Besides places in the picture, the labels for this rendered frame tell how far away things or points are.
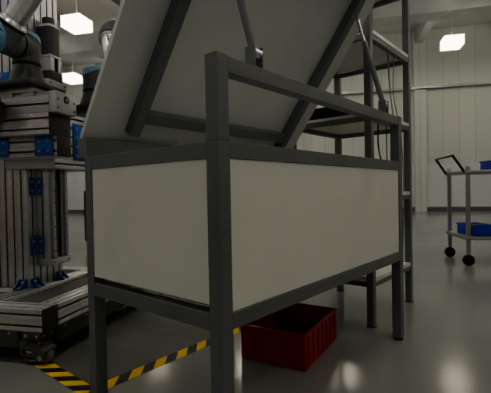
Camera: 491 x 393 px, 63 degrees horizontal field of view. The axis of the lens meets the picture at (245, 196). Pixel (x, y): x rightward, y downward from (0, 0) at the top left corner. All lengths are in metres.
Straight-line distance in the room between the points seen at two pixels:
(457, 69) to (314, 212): 11.64
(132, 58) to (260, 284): 0.79
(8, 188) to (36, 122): 0.47
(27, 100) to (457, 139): 11.43
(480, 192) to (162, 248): 11.72
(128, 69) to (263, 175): 0.58
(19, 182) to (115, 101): 0.97
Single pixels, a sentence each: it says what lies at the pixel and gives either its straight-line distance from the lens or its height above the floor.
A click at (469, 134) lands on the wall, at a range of 12.50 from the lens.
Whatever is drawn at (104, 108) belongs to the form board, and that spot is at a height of 0.95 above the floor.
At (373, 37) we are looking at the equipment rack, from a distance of 2.21.
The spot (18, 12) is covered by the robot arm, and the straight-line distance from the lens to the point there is 1.96.
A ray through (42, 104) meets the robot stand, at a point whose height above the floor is 1.06.
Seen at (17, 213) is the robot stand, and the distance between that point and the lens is 2.24.
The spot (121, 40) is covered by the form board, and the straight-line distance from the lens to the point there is 1.32.
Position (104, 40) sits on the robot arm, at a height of 1.37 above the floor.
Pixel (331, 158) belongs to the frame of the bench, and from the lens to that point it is 1.33.
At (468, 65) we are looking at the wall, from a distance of 12.83.
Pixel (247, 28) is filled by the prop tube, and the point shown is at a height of 1.10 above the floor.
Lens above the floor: 0.69
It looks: 1 degrees down
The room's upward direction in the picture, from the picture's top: 1 degrees counter-clockwise
